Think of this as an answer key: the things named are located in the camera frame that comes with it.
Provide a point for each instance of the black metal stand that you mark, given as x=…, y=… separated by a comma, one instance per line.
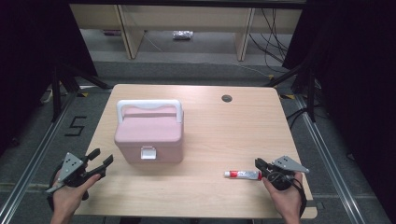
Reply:
x=56, y=93
x=311, y=93

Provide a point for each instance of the red and white ointment tube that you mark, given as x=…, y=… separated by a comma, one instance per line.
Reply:
x=244, y=175

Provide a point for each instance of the aluminium floor rail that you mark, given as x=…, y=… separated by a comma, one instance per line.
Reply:
x=28, y=168
x=330, y=168

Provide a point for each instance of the beige wooden desk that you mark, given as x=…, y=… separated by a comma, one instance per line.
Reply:
x=186, y=17

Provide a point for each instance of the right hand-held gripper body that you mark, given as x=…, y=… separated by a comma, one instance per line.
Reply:
x=289, y=165

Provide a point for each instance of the black curtain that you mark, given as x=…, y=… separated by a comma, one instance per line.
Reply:
x=358, y=77
x=31, y=62

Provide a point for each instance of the person's left hand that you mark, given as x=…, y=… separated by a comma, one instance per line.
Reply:
x=67, y=199

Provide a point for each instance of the grey round table grommet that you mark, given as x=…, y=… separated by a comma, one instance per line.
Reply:
x=226, y=98

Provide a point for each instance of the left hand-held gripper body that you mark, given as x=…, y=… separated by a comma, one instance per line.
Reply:
x=70, y=165

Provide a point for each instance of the person's right hand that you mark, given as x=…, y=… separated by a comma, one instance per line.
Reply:
x=288, y=200

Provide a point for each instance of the crumpled silver foil packet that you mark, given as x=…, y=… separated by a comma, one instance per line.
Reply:
x=182, y=34

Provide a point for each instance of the pink storage box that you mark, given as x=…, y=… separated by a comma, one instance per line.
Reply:
x=149, y=130

